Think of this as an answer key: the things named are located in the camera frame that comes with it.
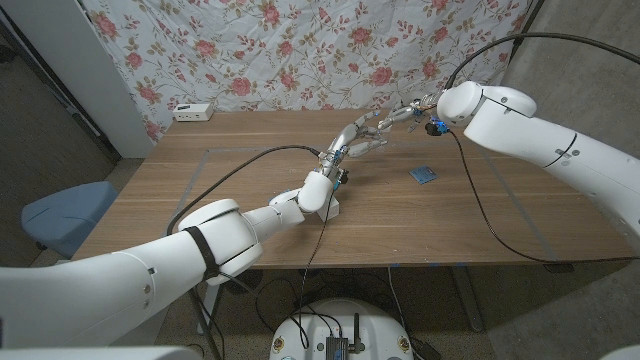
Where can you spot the white partition panel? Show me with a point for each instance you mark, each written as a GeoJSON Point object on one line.
{"type": "Point", "coordinates": [70, 50]}

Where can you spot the round black floor base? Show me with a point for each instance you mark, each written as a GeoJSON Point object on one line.
{"type": "Point", "coordinates": [247, 280]}

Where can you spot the black backdrop pole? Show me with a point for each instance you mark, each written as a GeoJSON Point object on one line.
{"type": "Point", "coordinates": [525, 25]}

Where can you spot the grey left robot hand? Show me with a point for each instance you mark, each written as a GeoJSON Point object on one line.
{"type": "Point", "coordinates": [345, 142]}

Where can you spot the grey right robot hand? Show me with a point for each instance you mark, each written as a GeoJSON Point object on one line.
{"type": "Point", "coordinates": [412, 111]}

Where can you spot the blue padded stool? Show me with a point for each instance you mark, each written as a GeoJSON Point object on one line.
{"type": "Point", "coordinates": [65, 215]}

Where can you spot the white power strip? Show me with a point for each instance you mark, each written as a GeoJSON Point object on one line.
{"type": "Point", "coordinates": [192, 112]}

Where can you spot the blue packet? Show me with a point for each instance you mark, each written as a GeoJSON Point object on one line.
{"type": "Point", "coordinates": [423, 175]}
{"type": "Point", "coordinates": [285, 193]}

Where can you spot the black module with antenna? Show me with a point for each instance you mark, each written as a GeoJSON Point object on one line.
{"type": "Point", "coordinates": [336, 346]}

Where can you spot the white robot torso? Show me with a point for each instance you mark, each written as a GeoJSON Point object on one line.
{"type": "Point", "coordinates": [300, 325]}

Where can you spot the black power adapter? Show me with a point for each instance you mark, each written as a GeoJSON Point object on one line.
{"type": "Point", "coordinates": [425, 351]}

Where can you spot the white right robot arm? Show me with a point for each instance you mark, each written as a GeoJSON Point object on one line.
{"type": "Point", "coordinates": [540, 140]}

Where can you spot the white cube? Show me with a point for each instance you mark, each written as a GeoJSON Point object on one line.
{"type": "Point", "coordinates": [332, 210]}

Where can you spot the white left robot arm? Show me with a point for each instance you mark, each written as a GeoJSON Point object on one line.
{"type": "Point", "coordinates": [100, 300]}

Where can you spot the grey table leg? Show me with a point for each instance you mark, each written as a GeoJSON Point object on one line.
{"type": "Point", "coordinates": [470, 305]}

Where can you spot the white table leg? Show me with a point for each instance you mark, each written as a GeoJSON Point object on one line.
{"type": "Point", "coordinates": [207, 310]}

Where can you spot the floral backdrop cloth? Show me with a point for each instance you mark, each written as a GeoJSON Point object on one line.
{"type": "Point", "coordinates": [320, 50]}

